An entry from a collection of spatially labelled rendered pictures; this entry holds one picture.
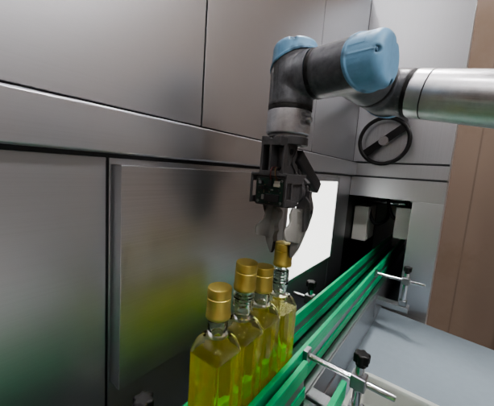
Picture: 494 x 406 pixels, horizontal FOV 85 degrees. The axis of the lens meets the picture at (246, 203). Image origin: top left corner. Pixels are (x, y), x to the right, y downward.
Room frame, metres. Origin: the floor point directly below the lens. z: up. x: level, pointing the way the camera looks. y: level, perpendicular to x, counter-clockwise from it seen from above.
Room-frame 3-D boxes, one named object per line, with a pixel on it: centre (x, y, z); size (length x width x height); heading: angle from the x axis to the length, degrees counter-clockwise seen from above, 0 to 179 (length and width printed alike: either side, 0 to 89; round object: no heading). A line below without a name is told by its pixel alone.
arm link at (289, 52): (0.48, -0.07, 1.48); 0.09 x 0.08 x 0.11; 44
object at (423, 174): (1.47, -0.85, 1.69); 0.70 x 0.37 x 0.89; 143
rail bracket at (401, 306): (0.98, -0.59, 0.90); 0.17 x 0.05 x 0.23; 53
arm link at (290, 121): (0.48, -0.07, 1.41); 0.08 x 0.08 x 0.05
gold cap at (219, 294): (0.36, 0.03, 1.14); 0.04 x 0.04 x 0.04
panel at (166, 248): (0.74, -0.09, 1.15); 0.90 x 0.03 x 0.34; 143
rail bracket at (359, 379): (0.47, -0.21, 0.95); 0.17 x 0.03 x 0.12; 53
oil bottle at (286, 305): (0.50, -0.08, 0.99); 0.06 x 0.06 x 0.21; 52
